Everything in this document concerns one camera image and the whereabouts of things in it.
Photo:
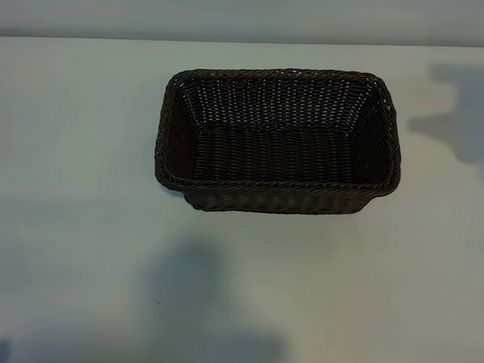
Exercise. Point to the dark brown wicker basket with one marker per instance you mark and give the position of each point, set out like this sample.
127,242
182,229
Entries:
277,151

